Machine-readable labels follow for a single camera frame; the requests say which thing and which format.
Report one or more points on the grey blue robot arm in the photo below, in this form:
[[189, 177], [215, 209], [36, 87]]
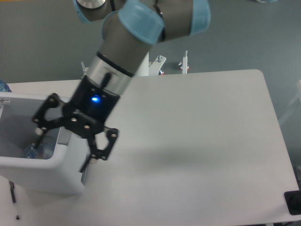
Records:
[[130, 28]]

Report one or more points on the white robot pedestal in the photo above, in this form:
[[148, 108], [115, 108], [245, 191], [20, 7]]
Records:
[[150, 66]]

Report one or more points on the blue bottle behind bin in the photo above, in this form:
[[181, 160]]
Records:
[[4, 87]]

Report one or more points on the black pen on table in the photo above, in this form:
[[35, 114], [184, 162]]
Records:
[[13, 197]]

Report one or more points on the black device at table edge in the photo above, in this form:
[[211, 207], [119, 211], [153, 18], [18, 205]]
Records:
[[293, 202]]

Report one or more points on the white plastic trash can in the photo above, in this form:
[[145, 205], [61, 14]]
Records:
[[58, 174]]

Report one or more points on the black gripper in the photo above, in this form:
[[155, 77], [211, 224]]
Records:
[[85, 115]]

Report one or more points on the clear blue plastic bottle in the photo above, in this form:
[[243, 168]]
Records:
[[44, 151]]

